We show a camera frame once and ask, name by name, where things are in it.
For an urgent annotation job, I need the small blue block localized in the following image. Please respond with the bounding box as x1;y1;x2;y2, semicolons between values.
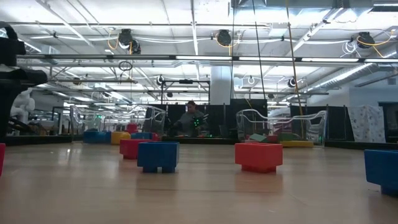
364;148;398;197
137;141;180;174

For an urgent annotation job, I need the small orange block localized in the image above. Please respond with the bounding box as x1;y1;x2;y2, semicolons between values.
234;142;284;174

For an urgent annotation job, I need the yellow long block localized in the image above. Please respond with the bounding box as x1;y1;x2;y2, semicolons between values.
279;140;315;148

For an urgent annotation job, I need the small dark red block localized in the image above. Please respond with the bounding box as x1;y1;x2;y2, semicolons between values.
0;142;6;178

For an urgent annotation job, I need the standing person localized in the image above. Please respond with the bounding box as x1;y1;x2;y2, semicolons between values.
173;100;210;138

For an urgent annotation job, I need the clear plastic bin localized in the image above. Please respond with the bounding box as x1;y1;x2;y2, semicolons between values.
70;104;167;144
235;108;327;147

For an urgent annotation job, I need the white patterned cloth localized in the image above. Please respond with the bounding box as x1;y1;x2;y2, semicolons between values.
347;105;386;143

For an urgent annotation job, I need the white robot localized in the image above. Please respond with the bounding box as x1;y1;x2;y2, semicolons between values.
11;88;35;125

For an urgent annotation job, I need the black ceiling cable reel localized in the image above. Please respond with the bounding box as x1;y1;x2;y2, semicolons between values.
117;28;142;55
356;30;376;49
216;29;233;47

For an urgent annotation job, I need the thin black hanging cable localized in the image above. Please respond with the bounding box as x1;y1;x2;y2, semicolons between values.
251;0;267;100

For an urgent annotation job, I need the black partition wall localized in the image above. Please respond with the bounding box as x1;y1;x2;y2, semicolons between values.
147;98;355;141

